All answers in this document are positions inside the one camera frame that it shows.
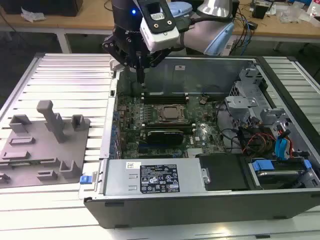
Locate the round coin battery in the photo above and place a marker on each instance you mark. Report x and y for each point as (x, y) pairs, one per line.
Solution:
(203, 100)

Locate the small silver heat sink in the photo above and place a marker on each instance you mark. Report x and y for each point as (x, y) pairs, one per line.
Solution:
(195, 152)

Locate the small black adapter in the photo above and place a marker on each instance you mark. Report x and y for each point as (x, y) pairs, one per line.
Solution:
(252, 25)

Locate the hard disk in blue carrier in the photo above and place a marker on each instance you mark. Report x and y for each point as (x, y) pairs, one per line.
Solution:
(275, 175)

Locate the black plastic shroud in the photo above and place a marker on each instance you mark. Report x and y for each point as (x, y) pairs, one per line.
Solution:
(222, 172)

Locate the black upright box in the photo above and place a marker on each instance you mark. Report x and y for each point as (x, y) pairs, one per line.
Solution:
(236, 8)

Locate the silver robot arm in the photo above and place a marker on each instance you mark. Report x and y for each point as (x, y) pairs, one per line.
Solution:
(200, 35)

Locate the black PC case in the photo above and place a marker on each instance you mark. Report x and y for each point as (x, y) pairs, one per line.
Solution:
(200, 210)

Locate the red and white box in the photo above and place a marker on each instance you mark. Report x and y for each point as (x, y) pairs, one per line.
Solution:
(315, 10)

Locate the silver CPU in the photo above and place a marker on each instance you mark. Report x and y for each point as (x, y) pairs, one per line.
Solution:
(171, 113)

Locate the black graphics card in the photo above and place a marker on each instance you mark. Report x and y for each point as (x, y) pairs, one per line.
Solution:
(165, 137)

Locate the large black flat box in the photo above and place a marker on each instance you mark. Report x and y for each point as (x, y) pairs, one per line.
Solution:
(50, 7)

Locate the green motherboard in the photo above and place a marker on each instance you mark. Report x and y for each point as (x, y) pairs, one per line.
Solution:
(200, 120)

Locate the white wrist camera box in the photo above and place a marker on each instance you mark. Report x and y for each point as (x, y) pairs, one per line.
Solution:
(160, 38)

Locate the grey parts rack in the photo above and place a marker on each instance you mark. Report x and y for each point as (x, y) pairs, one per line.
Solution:
(37, 155)

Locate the small black cube box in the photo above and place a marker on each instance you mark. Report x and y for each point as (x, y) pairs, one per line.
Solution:
(260, 11)

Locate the clear plastic bags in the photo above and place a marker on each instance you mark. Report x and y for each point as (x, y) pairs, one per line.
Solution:
(295, 15)

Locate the grey metal drive cage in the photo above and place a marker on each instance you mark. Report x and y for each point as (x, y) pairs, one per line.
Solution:
(240, 105)

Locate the blue plastic case latch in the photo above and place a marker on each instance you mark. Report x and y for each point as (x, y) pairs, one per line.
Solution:
(85, 180)

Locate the grey power supply with label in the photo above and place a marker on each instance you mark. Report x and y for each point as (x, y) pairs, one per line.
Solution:
(120, 177)

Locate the white tag with code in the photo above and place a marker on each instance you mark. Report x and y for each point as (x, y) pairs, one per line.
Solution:
(229, 47)

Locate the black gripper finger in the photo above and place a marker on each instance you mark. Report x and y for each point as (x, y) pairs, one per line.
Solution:
(111, 47)
(157, 58)

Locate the crumpled white paper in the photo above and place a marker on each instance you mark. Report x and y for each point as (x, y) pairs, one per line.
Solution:
(32, 15)

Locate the black RAM slot bank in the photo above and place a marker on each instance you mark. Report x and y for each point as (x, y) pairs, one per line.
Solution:
(170, 126)
(165, 100)

